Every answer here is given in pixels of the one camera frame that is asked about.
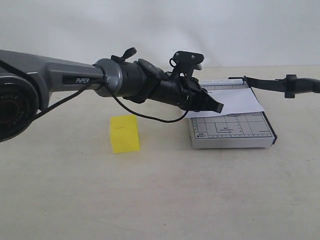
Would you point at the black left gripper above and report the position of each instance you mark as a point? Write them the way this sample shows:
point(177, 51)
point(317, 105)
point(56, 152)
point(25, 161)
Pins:
point(141, 81)

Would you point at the white paper sheet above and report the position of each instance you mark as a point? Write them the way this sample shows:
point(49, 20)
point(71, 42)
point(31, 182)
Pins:
point(235, 101)

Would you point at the yellow cube block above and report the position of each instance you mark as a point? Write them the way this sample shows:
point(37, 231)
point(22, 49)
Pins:
point(123, 133)

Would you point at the black cutter blade arm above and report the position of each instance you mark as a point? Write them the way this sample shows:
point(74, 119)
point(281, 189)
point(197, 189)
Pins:
point(291, 85)

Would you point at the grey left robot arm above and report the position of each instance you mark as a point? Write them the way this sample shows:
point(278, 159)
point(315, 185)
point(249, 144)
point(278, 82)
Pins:
point(27, 82)

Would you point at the grey paper cutter base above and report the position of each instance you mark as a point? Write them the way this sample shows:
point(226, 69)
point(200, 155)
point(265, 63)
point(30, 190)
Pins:
point(242, 130)

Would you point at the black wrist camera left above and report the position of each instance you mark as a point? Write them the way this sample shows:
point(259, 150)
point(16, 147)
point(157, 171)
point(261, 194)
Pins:
point(185, 62)

